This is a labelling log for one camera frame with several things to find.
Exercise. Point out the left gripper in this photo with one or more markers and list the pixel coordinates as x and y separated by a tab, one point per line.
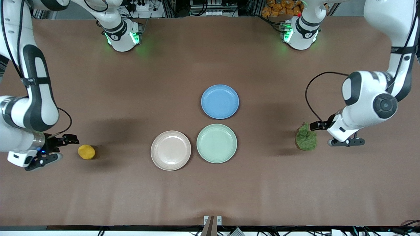
329	123

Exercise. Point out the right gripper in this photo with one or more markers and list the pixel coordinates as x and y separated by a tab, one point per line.
52	143

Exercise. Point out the green lettuce leaf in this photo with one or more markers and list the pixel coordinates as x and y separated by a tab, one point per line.
306	139

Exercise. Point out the yellow lemon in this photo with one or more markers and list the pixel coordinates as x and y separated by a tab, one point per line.
86	152

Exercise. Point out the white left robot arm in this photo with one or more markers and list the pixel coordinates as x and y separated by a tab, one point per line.
364	95

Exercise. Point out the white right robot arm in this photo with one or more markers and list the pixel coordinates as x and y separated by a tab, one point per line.
39	98

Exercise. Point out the brown table cover sheet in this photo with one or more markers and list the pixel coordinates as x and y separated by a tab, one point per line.
262	196

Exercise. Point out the beige pink plate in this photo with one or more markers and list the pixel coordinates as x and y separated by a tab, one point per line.
170	150

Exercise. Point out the blue plate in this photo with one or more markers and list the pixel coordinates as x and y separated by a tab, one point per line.
220	101

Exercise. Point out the light green plate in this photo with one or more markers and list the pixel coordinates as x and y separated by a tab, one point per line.
216	143

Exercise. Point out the pile of orange bags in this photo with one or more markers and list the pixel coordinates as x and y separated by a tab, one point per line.
279	8

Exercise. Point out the grey ribbed box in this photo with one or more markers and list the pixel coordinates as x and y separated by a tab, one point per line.
235	232

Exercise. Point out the white power strip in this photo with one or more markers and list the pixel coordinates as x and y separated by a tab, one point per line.
144	6

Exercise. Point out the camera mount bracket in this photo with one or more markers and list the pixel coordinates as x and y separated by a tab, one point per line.
210	226

